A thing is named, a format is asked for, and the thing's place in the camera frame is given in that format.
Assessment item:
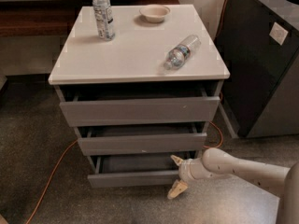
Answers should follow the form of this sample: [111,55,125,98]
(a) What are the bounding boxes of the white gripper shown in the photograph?
[167,155,206,200]

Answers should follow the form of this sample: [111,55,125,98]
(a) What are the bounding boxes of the grey bottom drawer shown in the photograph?
[88,152,178,188]

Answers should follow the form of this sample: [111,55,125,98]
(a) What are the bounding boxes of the grey drawer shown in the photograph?
[78,122,206,156]
[88,152,178,188]
[60,95,220,127]

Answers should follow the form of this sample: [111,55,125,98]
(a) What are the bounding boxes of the clear water bottle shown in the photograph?
[164,35,201,70]
[93,0,115,40]

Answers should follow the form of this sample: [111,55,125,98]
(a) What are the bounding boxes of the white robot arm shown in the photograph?
[167,147,299,224]

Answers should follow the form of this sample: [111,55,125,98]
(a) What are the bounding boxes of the grey middle drawer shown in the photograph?
[78,122,206,156]

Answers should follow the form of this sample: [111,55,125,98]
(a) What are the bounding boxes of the white-topped grey drawer cabinet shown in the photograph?
[48,4,231,173]

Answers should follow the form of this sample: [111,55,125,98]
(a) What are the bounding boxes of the grey top drawer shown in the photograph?
[60,95,220,127]

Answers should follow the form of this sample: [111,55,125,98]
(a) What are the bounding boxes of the upright clear water bottle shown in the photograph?
[93,0,115,40]

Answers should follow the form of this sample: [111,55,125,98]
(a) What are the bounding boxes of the dark grey bin cabinet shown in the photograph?
[215,0,299,138]

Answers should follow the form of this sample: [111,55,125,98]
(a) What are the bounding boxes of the beige paper bowl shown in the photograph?
[139,4,170,23]

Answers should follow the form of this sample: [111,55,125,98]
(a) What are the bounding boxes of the white label on cabinet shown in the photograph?
[269,22,289,46]

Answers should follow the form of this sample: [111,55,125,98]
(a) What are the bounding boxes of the dark wooden bench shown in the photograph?
[0,0,180,38]

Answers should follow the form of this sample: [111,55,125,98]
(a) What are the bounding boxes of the orange extension cable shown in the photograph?
[23,0,240,224]

